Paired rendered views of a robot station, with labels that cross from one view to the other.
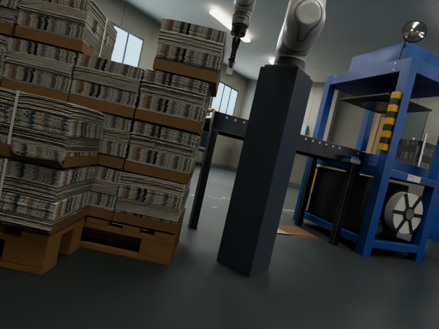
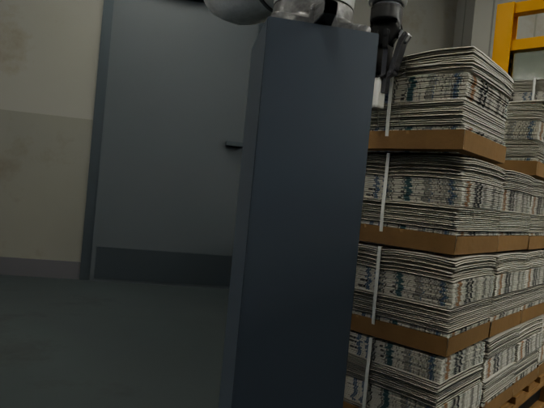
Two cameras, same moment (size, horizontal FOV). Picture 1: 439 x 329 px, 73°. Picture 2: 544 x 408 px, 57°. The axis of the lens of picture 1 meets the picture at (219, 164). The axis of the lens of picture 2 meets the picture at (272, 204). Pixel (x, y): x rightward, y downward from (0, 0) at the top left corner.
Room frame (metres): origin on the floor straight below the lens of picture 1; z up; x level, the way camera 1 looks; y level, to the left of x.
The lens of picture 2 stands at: (2.13, -0.96, 0.70)
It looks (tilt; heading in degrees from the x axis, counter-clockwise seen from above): 1 degrees down; 133
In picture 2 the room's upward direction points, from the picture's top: 5 degrees clockwise
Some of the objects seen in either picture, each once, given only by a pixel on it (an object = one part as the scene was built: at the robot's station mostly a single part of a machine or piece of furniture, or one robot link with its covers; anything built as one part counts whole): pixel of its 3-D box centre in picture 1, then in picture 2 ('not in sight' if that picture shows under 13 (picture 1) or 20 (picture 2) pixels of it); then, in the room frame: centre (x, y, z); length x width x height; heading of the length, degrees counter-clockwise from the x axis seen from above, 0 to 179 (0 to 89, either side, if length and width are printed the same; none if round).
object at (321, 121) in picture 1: (314, 149); not in sight; (3.12, -0.94, 0.78); 0.09 x 0.09 x 1.55; 21
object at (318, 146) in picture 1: (294, 141); not in sight; (2.22, -0.51, 0.74); 1.34 x 0.05 x 0.12; 111
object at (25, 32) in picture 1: (69, 52); (487, 170); (1.46, 0.83, 0.86); 0.38 x 0.29 x 0.04; 3
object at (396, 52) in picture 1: (392, 68); not in sight; (2.82, -1.37, 1.65); 0.60 x 0.45 x 0.20; 21
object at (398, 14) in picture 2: (237, 36); (385, 26); (1.49, 0.05, 1.12); 0.08 x 0.07 x 0.09; 2
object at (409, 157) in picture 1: (414, 155); not in sight; (3.02, -1.91, 0.93); 0.38 x 0.30 x 0.26; 111
